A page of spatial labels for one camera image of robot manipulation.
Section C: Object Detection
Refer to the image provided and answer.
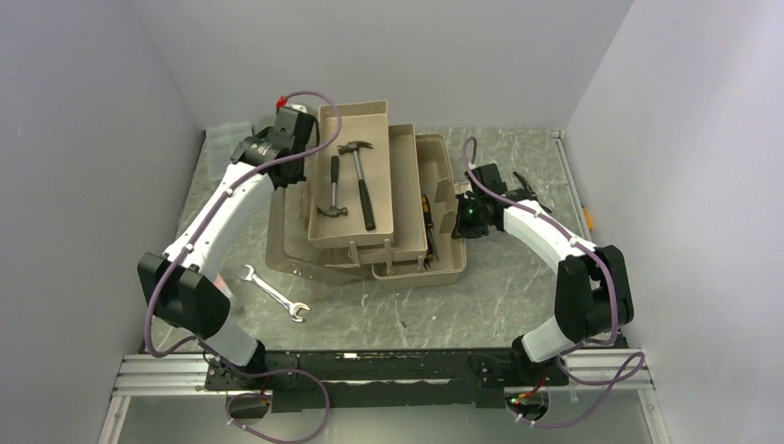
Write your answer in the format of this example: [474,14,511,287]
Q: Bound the black yellow handled screwdriver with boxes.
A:
[422,193,438,268]

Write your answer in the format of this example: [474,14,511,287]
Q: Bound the translucent brown tool box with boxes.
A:
[265,101,467,289]

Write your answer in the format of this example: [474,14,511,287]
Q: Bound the claw hammer yellow black handle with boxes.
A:
[316,155,349,217]

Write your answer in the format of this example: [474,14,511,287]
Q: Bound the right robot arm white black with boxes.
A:
[452,164,634,384]

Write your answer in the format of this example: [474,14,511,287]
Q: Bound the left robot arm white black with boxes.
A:
[137,105,317,389]

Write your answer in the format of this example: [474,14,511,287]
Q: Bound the black needle-nose pliers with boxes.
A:
[512,171,552,216]

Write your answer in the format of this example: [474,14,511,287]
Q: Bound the orange object at table edge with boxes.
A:
[582,206,594,231]

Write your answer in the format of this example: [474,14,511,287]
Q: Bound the large silver open-end wrench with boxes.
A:
[238,265,311,323]

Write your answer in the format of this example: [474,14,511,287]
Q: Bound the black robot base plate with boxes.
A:
[203,348,568,413]

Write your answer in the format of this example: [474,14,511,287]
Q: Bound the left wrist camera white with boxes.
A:
[276,92,311,114]

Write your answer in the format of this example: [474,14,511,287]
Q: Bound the aluminium rail frame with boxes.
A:
[114,349,637,398]

